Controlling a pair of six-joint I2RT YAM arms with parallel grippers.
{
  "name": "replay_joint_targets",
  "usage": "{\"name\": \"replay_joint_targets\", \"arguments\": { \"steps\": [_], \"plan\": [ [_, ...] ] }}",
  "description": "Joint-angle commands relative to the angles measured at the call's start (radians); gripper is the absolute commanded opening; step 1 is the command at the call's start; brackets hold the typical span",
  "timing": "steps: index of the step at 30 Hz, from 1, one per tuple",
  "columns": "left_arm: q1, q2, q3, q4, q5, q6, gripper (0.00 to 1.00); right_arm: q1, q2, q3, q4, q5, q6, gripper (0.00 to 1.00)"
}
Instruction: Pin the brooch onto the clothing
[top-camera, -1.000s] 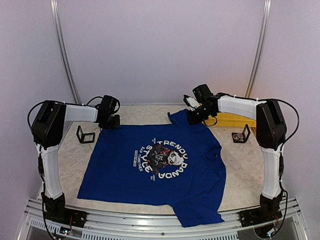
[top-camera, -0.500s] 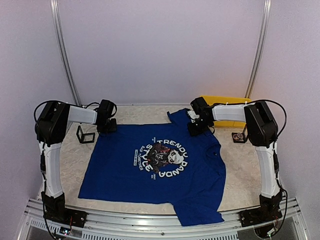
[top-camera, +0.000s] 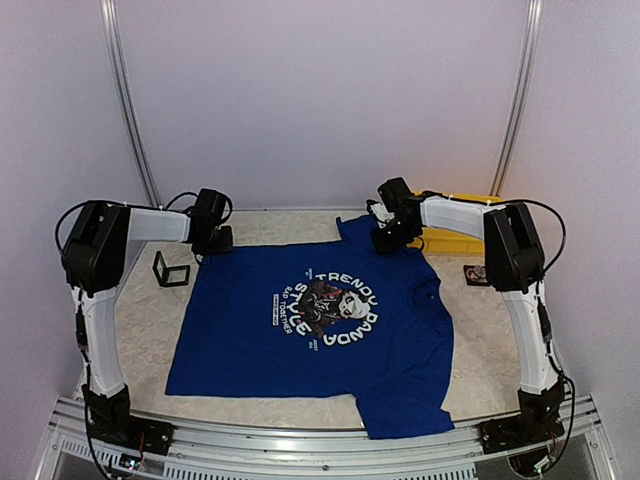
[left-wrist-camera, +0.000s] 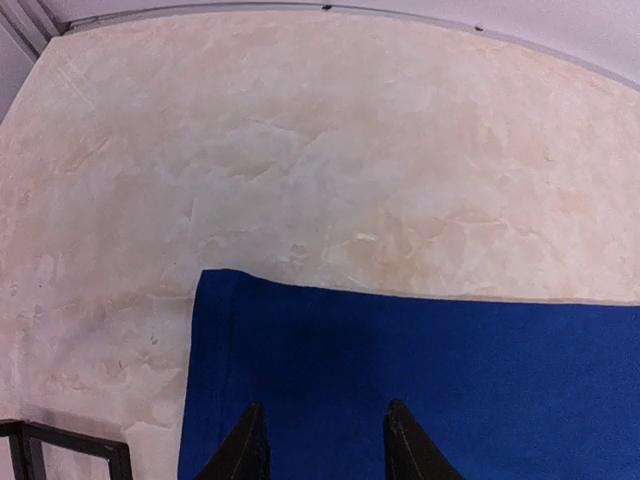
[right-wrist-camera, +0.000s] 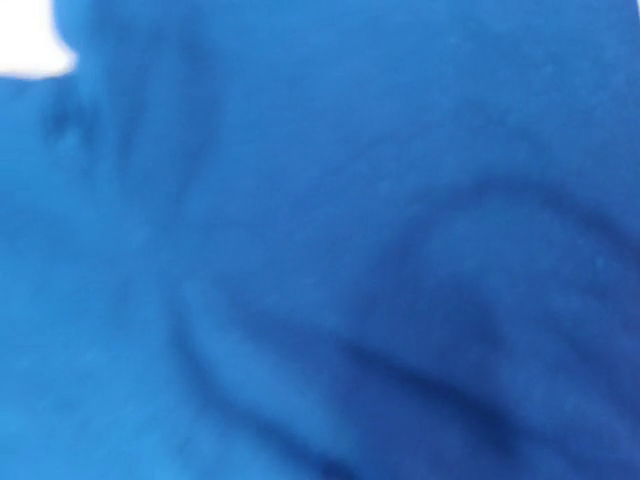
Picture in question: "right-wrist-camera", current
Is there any blue printed t-shirt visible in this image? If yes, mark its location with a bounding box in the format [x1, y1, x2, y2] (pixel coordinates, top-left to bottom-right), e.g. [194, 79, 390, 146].
[1, 1, 639, 479]

